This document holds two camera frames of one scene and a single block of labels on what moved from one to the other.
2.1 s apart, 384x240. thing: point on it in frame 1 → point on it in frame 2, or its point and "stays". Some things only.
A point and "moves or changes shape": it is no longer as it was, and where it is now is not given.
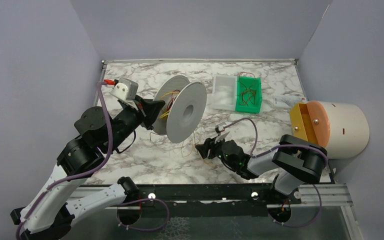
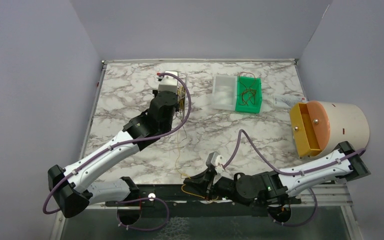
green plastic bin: x=249 y=94 stays
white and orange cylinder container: x=343 y=132 stays
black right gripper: x=216 y=149 → x=207 y=180
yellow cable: x=165 y=114 → x=182 y=94
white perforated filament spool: x=184 y=104 moves or changes shape
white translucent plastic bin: x=225 y=92 stays
